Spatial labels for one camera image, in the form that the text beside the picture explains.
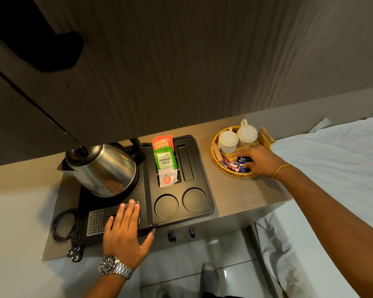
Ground person's left hand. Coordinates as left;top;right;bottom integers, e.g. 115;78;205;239
102;199;157;270

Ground person's right hand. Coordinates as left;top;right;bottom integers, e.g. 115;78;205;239
237;146;288;179

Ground white ceramic cup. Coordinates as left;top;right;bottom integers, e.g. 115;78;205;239
236;119;259;147
217;127;239;154

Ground red and blue sachets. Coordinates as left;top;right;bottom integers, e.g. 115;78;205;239
220;156;240;172

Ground woven wicker basket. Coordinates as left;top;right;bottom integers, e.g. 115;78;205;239
210;125;276;180

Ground black plastic tray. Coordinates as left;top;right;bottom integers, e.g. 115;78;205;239
72;135;215;247

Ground black power cable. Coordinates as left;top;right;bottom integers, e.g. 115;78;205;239
51;209;80;243

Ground white packet with red logo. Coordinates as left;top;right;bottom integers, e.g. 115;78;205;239
157;168;179;187

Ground green tea packet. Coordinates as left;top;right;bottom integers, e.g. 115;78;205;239
153;146;178;171

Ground orange classic tea packet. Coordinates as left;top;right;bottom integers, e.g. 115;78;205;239
151;135;174;151

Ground person's right shoe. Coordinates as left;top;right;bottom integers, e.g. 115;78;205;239
201;263;220;298

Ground yellow wrist band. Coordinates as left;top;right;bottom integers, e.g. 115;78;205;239
272;163;293;180

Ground silver wristwatch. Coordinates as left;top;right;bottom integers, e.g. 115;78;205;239
98;255;134;280

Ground perforated metal drip plate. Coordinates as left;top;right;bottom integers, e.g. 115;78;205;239
86;200;140;237

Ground wooden low cabinet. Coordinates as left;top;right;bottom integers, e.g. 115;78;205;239
42;116;294;263

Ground black power plug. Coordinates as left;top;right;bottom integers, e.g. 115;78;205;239
67;245;85;263

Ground white pillow corner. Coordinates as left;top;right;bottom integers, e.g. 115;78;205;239
308;117;332;133

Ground stainless steel electric kettle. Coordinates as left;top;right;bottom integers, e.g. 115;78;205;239
57;138;143;198

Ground grey wood wardrobe door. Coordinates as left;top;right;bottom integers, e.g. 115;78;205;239
0;63;81;168
0;0;373;149

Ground black wardrobe door handle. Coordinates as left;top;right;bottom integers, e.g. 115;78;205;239
0;0;85;73

